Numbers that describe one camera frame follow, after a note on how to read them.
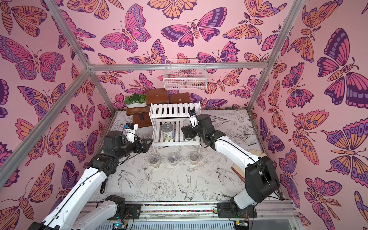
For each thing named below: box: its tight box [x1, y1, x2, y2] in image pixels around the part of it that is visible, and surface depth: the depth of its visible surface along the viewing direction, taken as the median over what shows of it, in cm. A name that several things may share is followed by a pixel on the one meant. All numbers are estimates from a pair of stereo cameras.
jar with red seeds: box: [189, 151, 200, 166], surface depth 89 cm
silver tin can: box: [161, 122, 174, 141], surface depth 85 cm
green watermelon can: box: [183, 118, 192, 127], surface depth 83 cm
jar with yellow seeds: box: [148, 154, 161, 169], surface depth 89 cm
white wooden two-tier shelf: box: [149, 101, 202, 155], surface depth 87 cm
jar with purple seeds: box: [167, 152, 180, 167], surface depth 89 cm
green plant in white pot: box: [123, 93, 148, 109], surface depth 99 cm
